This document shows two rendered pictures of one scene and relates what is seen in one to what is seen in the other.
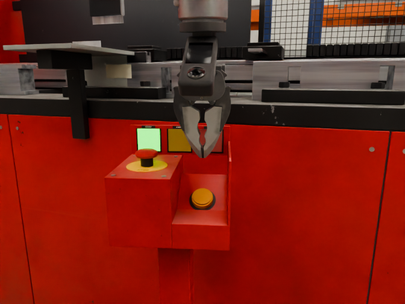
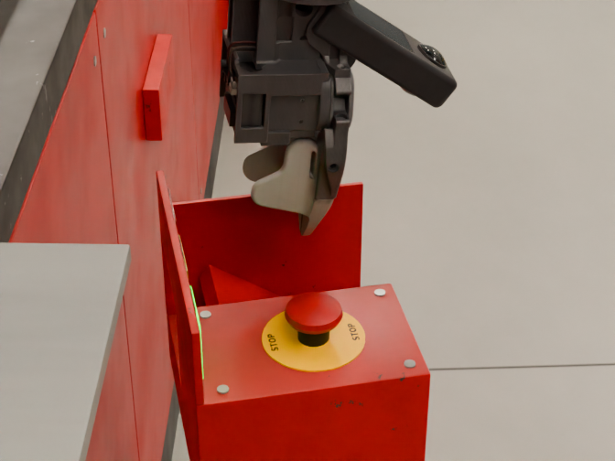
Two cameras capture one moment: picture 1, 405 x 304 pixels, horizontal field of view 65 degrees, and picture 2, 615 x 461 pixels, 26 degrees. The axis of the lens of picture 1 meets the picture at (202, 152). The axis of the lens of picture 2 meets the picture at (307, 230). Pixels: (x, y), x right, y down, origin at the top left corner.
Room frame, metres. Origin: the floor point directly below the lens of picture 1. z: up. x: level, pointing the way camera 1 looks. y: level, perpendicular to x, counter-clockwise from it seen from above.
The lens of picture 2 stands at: (0.75, 0.79, 1.36)
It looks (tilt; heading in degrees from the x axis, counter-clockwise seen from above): 34 degrees down; 254
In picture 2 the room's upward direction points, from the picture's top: straight up
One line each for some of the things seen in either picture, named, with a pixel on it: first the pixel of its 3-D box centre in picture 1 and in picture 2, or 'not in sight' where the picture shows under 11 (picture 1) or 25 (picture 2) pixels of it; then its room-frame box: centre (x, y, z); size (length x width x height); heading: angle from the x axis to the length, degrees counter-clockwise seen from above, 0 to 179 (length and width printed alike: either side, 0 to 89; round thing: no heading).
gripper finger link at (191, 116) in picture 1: (194, 128); (290, 191); (0.54, 0.01, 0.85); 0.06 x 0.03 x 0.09; 176
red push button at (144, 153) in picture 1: (146, 159); (313, 325); (0.55, 0.10, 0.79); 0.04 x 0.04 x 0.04
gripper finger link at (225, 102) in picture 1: (216, 104); not in sight; (0.51, -0.02, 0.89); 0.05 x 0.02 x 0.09; 86
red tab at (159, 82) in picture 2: not in sight; (159, 86); (0.53, -0.66, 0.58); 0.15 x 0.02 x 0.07; 73
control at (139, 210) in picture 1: (174, 181); (286, 332); (0.55, 0.05, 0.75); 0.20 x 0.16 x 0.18; 86
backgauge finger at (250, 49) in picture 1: (260, 49); not in sight; (1.00, -0.17, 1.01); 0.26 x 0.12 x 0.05; 163
